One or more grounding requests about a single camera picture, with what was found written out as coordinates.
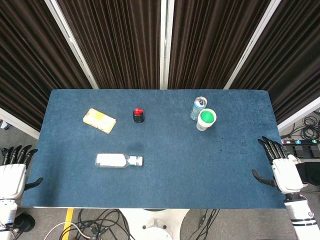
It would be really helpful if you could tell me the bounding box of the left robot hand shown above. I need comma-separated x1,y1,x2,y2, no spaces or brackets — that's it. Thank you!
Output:
0,144,44,201

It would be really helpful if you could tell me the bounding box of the transparent plastic bottle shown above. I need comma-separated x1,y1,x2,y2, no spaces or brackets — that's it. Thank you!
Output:
94,152,138,169

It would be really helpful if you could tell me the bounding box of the green ball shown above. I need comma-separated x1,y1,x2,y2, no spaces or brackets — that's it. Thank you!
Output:
201,111,215,124

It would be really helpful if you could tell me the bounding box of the black floor cable bundle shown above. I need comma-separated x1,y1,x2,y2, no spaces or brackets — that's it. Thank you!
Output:
44,208,132,240

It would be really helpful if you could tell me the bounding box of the black box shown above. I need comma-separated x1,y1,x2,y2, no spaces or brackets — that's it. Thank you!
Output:
296,161,320,186

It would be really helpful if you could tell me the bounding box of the black foot pedal unit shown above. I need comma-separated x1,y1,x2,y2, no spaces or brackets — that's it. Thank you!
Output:
286,144,320,159

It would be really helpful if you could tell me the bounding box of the white frame rail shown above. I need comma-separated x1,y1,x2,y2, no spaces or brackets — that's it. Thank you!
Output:
0,107,41,140
276,99,320,133

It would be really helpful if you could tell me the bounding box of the yellow snack box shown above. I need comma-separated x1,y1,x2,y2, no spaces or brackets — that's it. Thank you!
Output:
82,107,118,134

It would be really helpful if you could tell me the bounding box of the flower print paper cup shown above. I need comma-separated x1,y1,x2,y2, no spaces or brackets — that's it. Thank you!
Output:
196,122,212,132

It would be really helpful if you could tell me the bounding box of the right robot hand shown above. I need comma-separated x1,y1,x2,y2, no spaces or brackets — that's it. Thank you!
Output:
251,136,306,195

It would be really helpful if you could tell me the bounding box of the small red-capped black bottle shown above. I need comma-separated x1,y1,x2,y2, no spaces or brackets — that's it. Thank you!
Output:
132,107,146,124

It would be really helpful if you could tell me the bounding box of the black coiled cable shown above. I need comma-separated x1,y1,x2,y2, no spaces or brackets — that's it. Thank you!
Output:
302,115,320,140

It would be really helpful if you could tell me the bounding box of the blue table mat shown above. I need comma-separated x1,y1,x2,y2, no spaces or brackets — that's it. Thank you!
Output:
21,89,287,210

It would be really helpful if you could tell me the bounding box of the light blue drink can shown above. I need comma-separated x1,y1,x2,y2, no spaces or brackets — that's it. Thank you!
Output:
191,96,208,121

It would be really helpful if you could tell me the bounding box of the white frame post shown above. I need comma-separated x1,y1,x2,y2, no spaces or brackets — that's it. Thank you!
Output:
223,0,289,90
44,0,100,90
159,0,175,90

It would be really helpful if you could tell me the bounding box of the black cable with green light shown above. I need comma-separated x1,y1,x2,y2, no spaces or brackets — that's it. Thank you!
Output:
192,208,220,237

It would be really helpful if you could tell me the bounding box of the white floor cable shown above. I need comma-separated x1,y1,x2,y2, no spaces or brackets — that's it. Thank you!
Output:
45,221,97,240

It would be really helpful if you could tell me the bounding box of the white nested paper cup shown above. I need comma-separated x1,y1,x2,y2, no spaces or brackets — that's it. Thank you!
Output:
197,108,218,127

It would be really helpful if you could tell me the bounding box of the dark brown curtain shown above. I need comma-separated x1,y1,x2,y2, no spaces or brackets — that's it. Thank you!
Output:
56,0,164,90
0,0,94,132
167,0,273,90
230,0,320,124

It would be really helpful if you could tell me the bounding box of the black round base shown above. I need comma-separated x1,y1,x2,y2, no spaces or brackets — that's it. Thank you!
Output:
13,213,36,233

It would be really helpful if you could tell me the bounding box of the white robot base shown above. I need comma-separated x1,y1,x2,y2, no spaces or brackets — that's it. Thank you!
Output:
119,208,191,240

